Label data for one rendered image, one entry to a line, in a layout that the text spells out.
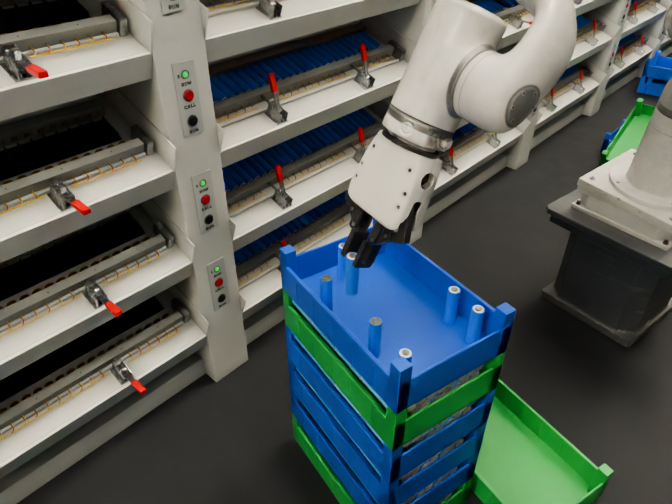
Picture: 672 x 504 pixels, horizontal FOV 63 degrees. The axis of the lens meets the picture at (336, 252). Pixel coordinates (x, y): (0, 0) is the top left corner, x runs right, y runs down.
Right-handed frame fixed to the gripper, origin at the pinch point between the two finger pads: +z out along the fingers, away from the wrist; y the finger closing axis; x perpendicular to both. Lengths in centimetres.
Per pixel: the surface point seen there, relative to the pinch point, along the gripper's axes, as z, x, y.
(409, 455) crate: 24.0, -8.8, -16.9
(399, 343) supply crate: 11.7, -8.6, -7.0
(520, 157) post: -3, -140, 61
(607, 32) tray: -58, -187, 80
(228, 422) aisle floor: 57, -12, 22
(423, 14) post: -31, -49, 52
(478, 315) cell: 2.5, -13.4, -12.9
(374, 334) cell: 9.4, -2.0, -6.8
